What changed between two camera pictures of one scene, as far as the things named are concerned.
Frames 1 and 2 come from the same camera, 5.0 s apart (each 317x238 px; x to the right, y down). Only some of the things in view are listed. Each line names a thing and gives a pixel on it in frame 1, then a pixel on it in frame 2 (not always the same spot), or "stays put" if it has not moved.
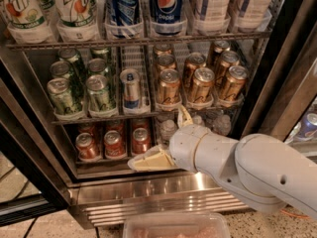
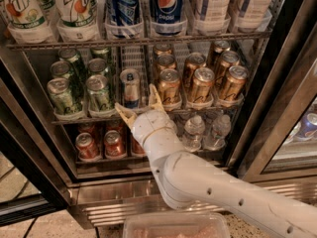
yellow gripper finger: (183, 119) → (155, 101)
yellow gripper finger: (158, 158) → (129, 117)
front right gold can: (236, 81) stays put
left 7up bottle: (24, 14) stays put
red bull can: (130, 78) stays put
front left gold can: (168, 93) stays put
